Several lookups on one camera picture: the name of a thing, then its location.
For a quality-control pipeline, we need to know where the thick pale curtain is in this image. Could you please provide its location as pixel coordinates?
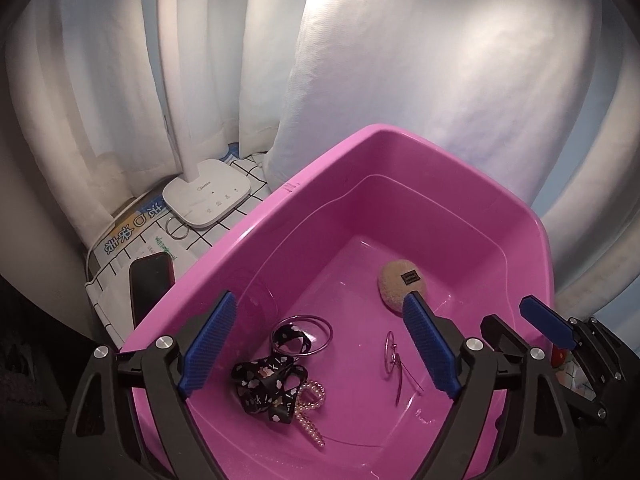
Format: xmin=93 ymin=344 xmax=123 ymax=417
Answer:
xmin=262 ymin=0 xmax=640 ymax=306

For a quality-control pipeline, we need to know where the beige plush face brooch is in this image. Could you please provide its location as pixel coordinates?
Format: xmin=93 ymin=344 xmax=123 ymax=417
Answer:
xmin=376 ymin=259 xmax=429 ymax=316

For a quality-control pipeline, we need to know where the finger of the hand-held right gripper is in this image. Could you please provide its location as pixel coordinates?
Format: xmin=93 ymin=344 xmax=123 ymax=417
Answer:
xmin=519 ymin=296 xmax=581 ymax=352
xmin=480 ymin=314 xmax=532 ymax=357

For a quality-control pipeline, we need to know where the pink plastic bin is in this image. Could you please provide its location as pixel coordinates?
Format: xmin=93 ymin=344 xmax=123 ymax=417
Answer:
xmin=121 ymin=124 xmax=555 ymax=480

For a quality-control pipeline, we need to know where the pearl hair clip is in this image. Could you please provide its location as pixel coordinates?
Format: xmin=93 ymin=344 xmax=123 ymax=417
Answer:
xmin=292 ymin=380 xmax=327 ymax=450

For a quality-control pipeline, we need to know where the black smartphone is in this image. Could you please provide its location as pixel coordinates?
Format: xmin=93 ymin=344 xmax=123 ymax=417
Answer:
xmin=129 ymin=252 xmax=177 ymax=328

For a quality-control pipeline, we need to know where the booklet with blue characters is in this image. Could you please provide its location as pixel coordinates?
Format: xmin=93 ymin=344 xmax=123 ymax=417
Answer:
xmin=97 ymin=197 xmax=201 ymax=281

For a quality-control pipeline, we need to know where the small silver ring pair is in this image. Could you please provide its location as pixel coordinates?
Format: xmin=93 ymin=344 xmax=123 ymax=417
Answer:
xmin=384 ymin=330 xmax=426 ymax=406

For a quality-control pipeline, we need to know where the white desk lamp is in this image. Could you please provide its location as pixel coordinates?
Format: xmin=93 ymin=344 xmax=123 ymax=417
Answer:
xmin=145 ymin=0 xmax=252 ymax=231

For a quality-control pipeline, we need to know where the large silver bangle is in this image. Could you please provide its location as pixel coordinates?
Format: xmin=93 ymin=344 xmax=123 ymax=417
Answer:
xmin=272 ymin=315 xmax=333 ymax=358

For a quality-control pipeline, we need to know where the black printed lanyard ribbon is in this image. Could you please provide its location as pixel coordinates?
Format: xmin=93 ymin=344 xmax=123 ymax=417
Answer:
xmin=231 ymin=324 xmax=312 ymax=423

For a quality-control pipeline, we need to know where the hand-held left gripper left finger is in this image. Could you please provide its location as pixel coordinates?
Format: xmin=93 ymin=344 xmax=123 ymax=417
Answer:
xmin=62 ymin=290 xmax=238 ymax=480

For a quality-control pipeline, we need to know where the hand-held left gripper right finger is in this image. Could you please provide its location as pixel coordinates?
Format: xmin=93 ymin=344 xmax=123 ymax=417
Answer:
xmin=402 ymin=292 xmax=583 ymax=480

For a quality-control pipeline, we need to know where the black grid white tablecloth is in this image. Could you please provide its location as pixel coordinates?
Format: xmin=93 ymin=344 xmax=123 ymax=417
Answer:
xmin=85 ymin=152 xmax=281 ymax=346

